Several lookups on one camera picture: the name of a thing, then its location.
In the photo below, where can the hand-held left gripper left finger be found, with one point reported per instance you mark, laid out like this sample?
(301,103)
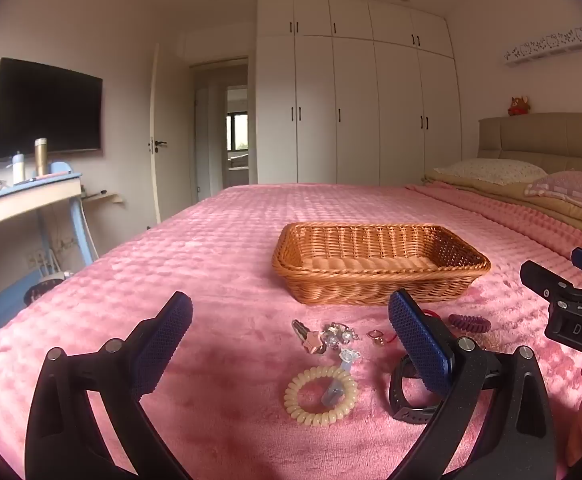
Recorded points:
(163,345)

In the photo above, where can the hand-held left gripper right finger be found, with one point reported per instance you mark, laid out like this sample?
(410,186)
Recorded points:
(418,340)

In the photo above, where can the black wristband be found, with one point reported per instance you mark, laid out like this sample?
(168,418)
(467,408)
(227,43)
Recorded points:
(396,395)

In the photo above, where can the brown wicker basket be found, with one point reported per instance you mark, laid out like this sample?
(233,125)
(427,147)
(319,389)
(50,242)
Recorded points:
(371,280)

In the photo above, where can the translucent blue hair clip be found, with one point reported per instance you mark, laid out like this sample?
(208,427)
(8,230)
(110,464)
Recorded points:
(333,394)

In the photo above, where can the beige quilt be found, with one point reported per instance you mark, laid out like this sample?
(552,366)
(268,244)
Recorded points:
(546,210)

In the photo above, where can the pink pillow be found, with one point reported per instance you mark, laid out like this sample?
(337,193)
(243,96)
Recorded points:
(576,187)

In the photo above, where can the pink plush blanket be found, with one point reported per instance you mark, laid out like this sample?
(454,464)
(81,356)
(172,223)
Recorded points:
(196,240)

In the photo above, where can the white floral pillow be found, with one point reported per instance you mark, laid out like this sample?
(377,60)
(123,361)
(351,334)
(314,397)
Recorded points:
(491,170)

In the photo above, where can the dark round floor appliance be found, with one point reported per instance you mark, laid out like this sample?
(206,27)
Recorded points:
(46,287)

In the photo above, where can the beige bed headboard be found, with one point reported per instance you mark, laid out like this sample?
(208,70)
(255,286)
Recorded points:
(546,137)

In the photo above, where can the red plush toy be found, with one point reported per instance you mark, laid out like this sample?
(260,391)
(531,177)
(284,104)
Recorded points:
(519,106)

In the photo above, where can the blue and white desk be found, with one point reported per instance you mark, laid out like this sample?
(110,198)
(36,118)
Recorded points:
(21,200)

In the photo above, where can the white door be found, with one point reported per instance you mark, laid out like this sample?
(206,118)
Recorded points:
(157,135)

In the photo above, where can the gold thermos bottle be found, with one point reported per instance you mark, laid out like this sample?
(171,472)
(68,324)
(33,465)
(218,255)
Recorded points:
(40,157)

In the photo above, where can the hallway window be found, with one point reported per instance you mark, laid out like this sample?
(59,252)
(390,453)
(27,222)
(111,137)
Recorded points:
(237,132)

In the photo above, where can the white bottle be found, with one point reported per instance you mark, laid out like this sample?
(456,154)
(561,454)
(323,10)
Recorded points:
(18,170)

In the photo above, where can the white wardrobe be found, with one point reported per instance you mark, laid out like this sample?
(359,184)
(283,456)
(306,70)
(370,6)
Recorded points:
(356,110)

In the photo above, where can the small wooden wall shelf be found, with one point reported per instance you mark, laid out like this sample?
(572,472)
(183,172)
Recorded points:
(103,198)

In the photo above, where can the white wall shelf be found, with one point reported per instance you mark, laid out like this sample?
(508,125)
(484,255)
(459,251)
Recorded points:
(556,47)

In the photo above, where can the black wall television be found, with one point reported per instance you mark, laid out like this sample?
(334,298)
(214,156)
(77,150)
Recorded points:
(43,107)

